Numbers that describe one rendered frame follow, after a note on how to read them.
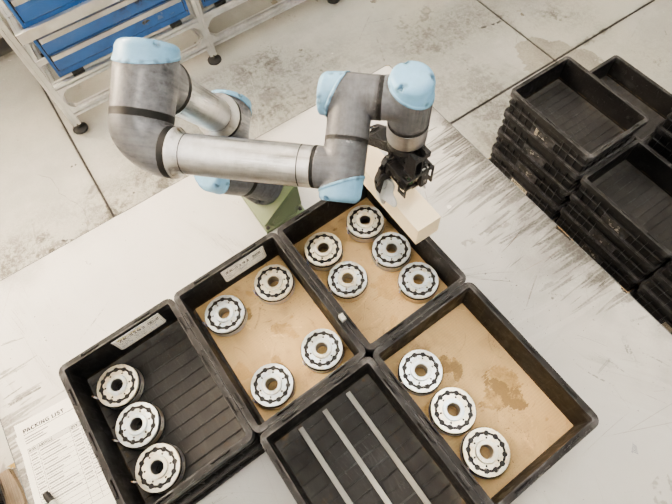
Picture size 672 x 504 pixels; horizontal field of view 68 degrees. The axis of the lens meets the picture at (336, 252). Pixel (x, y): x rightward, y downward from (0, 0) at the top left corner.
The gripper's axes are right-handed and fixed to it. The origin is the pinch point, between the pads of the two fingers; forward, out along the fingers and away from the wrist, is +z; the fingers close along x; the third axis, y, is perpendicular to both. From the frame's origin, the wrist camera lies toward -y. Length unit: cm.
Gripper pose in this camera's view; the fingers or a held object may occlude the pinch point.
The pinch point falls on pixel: (394, 189)
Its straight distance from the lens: 112.6
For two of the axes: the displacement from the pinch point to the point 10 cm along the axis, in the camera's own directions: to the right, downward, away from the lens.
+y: 5.6, 7.3, -4.0
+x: 8.3, -5.2, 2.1
